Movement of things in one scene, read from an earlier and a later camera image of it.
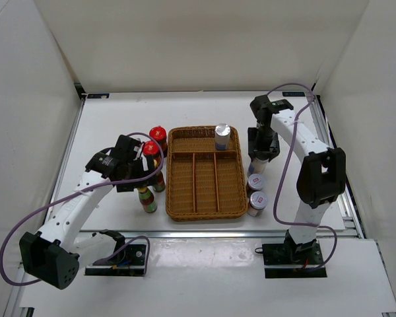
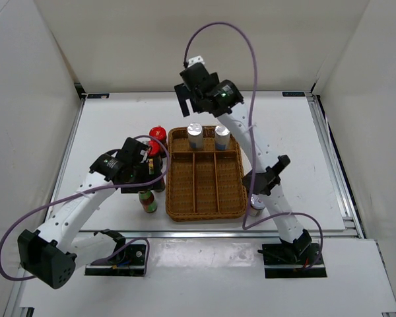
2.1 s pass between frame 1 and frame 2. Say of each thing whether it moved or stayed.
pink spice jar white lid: stayed
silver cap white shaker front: moved
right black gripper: moved
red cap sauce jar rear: stayed
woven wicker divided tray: stayed
